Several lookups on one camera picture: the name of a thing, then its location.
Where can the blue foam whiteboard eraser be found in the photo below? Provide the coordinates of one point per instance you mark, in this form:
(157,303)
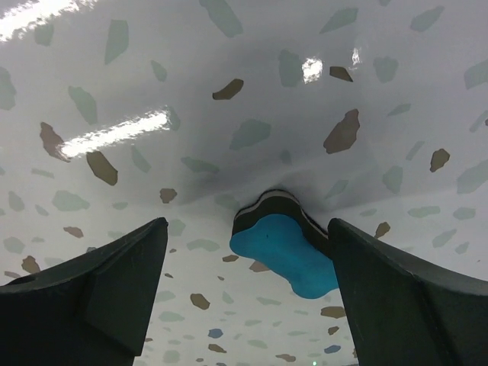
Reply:
(277,232)

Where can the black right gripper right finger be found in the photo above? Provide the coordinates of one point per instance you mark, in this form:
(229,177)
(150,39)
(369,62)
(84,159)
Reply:
(403,310)

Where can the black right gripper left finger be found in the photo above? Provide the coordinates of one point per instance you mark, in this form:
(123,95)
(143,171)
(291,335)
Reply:
(91,310)

